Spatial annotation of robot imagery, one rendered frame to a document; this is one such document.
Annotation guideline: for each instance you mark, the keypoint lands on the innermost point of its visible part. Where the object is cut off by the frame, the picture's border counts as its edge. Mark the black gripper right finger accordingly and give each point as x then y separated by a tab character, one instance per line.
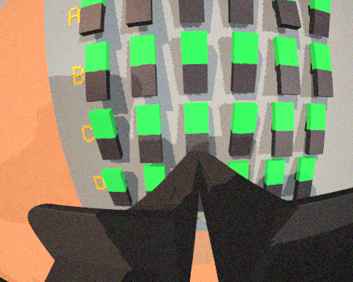
247	224

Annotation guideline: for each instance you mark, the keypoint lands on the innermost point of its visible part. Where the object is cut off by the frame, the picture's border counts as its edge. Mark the grey switch panel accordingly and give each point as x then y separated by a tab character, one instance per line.
265	86

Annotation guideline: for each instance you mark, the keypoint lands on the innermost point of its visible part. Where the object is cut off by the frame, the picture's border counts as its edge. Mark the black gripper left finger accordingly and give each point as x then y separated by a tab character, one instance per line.
157	233

